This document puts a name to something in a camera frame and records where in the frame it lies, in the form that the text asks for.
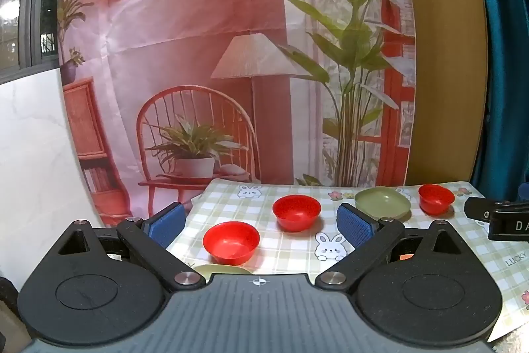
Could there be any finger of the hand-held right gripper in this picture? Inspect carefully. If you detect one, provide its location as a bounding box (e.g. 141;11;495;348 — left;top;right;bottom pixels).
464;198;503;220

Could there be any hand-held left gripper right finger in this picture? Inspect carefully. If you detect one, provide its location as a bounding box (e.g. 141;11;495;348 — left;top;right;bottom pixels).
315;203;466;291

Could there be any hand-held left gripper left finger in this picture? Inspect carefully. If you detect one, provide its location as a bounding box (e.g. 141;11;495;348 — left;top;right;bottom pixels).
54;202;206;291

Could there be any red plastic bowl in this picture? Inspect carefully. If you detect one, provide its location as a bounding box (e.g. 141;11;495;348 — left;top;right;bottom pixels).
418;184;455;215
272;195;322;233
203;221;260;266

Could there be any green checked rabbit tablecloth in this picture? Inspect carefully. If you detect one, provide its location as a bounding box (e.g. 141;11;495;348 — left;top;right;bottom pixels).
165;178;529;341

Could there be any white marble board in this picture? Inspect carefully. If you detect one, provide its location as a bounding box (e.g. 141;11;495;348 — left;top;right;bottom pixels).
0;67;137;291

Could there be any teal curtain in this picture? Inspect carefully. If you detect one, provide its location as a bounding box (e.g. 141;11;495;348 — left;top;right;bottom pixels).
465;0;529;201

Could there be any brown board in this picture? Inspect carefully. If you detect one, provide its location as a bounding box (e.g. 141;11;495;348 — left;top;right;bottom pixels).
399;0;488;188

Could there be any printed room backdrop cloth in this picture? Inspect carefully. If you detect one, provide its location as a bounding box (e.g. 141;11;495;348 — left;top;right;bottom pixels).
57;0;416;227

